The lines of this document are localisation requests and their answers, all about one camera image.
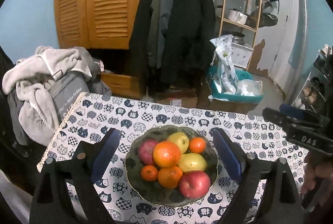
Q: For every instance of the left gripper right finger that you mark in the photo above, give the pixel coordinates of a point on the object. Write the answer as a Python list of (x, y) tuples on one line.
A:
[(243, 170)]

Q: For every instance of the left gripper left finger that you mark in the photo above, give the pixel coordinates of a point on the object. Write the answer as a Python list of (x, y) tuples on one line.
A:
[(89, 164)]

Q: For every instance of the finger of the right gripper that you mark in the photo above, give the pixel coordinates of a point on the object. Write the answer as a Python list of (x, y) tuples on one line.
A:
[(296, 113), (283, 118)]

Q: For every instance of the green pear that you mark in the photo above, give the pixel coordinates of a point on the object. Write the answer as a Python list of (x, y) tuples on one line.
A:
[(192, 162)]

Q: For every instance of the small mandarin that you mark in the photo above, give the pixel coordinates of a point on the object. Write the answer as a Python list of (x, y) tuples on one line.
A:
[(197, 145), (149, 173)]

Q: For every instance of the dark red apple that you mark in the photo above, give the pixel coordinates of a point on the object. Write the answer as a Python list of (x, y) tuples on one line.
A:
[(145, 151)]

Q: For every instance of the yellow apple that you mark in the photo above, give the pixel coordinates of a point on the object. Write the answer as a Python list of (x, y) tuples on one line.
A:
[(181, 140)]

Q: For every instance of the orange front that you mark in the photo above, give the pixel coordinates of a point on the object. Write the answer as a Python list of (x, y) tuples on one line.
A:
[(169, 177)]

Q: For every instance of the large orange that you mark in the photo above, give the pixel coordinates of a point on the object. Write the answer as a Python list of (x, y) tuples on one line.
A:
[(166, 154)]

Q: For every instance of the person right hand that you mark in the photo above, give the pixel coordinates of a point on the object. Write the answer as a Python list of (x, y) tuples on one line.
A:
[(312, 172)]

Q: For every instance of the shoe rack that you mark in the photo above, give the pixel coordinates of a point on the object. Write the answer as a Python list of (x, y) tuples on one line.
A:
[(318, 85)]

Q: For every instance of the clear plastic bag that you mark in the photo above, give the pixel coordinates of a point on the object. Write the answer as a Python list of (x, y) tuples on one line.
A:
[(247, 87)]

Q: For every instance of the cat pattern tablecloth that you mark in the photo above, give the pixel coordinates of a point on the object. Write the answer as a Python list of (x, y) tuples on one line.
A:
[(93, 115)]

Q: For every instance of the teal cardboard box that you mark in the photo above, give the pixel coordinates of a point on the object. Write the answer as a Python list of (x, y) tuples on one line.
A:
[(215, 88)]

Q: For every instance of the white door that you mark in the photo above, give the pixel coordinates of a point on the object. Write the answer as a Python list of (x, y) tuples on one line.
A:
[(269, 40)]

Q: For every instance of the white patterned storage box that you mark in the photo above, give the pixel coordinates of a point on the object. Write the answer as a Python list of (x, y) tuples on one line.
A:
[(241, 55)]

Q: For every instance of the white rice bag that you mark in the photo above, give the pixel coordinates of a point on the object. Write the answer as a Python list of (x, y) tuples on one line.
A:
[(225, 70)]

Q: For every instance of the pile of grey clothes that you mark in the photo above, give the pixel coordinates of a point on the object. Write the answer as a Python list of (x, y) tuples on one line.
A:
[(42, 88)]

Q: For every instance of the steel pot with lid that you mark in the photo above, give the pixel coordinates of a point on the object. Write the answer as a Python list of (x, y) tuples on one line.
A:
[(238, 38)]

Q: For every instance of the brown cardboard box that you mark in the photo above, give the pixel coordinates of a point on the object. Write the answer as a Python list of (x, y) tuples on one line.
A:
[(181, 98)]

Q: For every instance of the black hanging coat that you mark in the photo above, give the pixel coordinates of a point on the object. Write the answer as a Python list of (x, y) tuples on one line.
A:
[(170, 43)]

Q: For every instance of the wooden louvered wardrobe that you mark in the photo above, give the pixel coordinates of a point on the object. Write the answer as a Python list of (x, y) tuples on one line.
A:
[(105, 25)]

